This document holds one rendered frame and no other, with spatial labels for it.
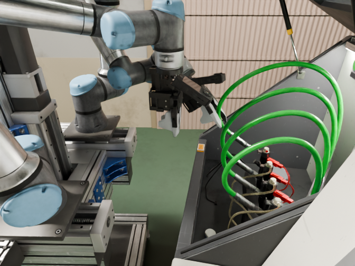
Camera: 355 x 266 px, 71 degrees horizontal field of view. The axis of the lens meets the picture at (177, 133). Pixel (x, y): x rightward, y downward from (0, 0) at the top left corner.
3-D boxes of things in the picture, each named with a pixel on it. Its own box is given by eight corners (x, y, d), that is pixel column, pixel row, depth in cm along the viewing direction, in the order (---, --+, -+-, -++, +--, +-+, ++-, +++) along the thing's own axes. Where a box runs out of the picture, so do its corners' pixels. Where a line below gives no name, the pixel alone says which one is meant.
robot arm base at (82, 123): (69, 133, 112) (64, 113, 107) (81, 117, 125) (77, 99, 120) (103, 133, 112) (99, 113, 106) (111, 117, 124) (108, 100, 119)
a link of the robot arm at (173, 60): (186, 46, 65) (180, 54, 58) (186, 64, 67) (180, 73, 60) (158, 45, 66) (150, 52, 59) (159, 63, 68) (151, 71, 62)
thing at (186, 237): (197, 163, 133) (198, 138, 125) (205, 164, 132) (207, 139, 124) (175, 279, 81) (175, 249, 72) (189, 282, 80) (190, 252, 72)
